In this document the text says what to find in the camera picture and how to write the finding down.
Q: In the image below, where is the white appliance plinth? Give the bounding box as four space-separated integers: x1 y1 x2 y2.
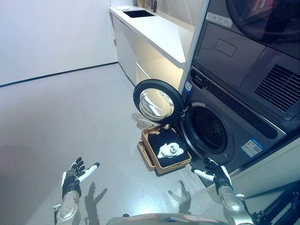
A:
205 150 300 198

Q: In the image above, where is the black equipment frame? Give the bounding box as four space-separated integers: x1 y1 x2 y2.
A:
250 180 300 225

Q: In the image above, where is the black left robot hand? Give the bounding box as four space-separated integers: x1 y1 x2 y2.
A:
61 157 101 196

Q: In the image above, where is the brown laundry basket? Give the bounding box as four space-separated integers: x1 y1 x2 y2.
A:
136 124 192 175

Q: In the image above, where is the grey stacked dryer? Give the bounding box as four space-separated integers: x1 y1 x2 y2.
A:
192 0 300 121

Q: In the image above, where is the white crumpled garment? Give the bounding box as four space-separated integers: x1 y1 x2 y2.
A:
157 142 185 159

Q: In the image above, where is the black countertop sink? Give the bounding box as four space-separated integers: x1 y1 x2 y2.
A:
121 9 158 18

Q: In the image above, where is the silver robot torso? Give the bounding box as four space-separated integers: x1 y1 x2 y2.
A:
105 212 227 225

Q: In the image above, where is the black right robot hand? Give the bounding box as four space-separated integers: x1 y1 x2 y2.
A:
191 157 233 195

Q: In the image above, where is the blue white instruction sticker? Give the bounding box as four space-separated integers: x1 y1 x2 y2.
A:
240 138 266 158

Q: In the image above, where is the grey front-load washing machine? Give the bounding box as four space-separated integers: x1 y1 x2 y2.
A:
179 65 287 174

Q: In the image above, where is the white counter cabinet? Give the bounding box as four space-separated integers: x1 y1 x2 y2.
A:
108 5 196 88

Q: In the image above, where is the white tall side panel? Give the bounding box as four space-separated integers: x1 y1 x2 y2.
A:
177 0 210 95

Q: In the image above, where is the dark navy garment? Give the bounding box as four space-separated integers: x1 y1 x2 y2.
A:
147 129 190 166

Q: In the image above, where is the round washing machine door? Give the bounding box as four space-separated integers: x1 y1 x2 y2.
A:
132 78 188 124

